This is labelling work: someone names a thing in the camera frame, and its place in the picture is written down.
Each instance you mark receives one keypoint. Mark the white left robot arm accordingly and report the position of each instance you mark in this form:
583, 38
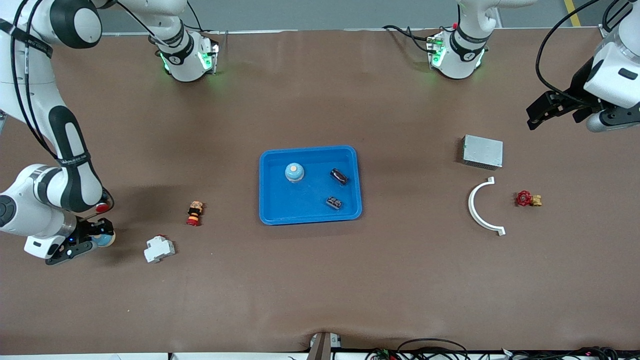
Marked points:
457, 60

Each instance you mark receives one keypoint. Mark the brown electrolytic capacitor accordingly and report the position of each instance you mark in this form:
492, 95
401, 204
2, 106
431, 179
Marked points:
339, 176

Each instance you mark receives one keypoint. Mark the blue plastic tray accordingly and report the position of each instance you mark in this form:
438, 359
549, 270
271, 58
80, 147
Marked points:
310, 210

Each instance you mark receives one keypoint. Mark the small black connector block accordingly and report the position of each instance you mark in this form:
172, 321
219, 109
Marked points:
334, 202

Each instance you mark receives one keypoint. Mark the red handwheel brass valve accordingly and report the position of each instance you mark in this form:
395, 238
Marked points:
523, 199

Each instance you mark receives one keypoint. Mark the blue dome bell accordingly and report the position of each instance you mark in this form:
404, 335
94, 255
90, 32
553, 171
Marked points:
294, 172
107, 241

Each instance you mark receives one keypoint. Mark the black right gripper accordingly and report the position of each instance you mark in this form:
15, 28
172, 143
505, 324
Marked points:
88, 229

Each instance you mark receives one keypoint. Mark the striped red emergency stop switch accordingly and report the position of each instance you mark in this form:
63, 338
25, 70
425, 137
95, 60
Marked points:
194, 214

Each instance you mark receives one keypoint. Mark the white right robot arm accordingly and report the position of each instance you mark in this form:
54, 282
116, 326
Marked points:
30, 210

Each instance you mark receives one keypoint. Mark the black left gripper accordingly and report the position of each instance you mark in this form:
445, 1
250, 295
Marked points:
580, 83

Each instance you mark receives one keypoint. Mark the red mushroom push button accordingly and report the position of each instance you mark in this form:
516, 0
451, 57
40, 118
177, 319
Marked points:
102, 207

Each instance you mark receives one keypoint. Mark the metal table edge bracket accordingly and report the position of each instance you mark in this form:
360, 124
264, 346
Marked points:
322, 347

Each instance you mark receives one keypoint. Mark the white circuit breaker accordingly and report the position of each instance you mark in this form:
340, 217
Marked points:
159, 249

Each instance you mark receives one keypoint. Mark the grey metal box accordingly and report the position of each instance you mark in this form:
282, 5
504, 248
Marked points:
482, 151

